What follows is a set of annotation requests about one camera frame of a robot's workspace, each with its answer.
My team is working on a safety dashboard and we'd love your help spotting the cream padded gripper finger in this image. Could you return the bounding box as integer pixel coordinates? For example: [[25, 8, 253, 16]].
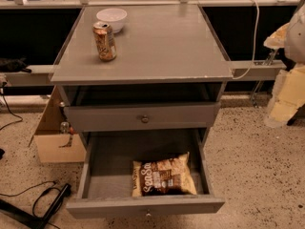
[[263, 23, 289, 50], [264, 64, 305, 128]]

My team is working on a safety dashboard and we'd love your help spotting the brown chip bag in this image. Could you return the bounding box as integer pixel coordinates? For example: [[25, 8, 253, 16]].
[[132, 153, 196, 197]]

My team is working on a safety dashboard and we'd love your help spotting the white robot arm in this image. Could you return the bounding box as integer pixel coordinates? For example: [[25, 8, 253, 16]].
[[264, 5, 305, 128]]

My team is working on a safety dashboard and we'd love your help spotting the grey cabinet with counter top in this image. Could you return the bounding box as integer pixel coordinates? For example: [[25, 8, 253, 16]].
[[50, 4, 234, 135]]

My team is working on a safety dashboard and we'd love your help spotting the closed grey upper drawer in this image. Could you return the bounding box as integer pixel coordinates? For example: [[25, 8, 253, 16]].
[[65, 102, 220, 132]]

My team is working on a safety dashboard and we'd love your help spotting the open grey middle drawer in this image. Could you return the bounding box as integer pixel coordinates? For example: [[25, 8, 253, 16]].
[[67, 128, 224, 219]]

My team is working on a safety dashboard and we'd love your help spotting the round metal upper knob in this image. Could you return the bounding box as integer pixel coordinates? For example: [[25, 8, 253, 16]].
[[141, 115, 149, 123]]

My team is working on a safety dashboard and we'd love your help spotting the white bowl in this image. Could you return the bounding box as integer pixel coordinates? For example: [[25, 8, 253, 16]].
[[96, 8, 128, 32]]

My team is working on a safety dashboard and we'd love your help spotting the orange soda can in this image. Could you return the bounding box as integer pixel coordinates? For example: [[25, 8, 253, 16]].
[[92, 21, 116, 61]]

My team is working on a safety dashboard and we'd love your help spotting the small glass bottle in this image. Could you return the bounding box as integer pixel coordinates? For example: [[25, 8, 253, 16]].
[[60, 121, 70, 134]]

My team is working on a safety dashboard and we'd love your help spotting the cardboard box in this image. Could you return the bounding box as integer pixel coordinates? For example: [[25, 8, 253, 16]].
[[33, 88, 86, 163]]

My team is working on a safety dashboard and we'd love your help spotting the black stand base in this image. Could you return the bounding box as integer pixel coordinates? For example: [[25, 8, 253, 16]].
[[0, 183, 71, 229]]

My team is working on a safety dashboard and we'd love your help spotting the grey metal rail frame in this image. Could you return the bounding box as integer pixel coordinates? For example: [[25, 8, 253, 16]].
[[1, 0, 286, 86]]

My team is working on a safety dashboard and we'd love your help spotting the white cable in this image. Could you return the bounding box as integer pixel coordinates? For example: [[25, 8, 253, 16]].
[[232, 0, 260, 81]]

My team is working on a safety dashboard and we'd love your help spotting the black cable on floor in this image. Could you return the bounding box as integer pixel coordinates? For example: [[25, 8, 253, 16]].
[[0, 180, 72, 229]]

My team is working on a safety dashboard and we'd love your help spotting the black cloth on rail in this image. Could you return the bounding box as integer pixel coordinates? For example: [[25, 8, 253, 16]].
[[0, 58, 31, 73]]

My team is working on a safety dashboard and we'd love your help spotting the thin black cable left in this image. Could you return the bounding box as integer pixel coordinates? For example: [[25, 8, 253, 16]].
[[0, 81, 24, 132]]

